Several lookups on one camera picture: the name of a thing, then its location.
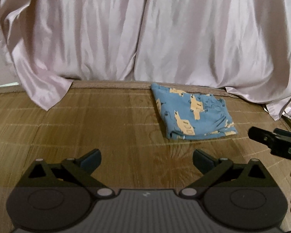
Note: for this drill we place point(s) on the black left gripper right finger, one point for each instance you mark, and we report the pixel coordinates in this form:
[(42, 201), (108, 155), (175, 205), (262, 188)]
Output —
[(224, 171)]

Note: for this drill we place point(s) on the brown bamboo bed mat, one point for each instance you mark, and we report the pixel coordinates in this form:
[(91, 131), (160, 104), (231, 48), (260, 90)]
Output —
[(121, 119)]

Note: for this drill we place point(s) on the blue patterned child pants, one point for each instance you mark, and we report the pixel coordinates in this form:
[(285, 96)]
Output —
[(191, 116)]

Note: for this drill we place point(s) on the pink satin blanket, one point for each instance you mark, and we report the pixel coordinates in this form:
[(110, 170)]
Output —
[(243, 46)]

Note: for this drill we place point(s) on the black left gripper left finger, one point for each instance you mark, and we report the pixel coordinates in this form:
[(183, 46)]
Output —
[(70, 173)]

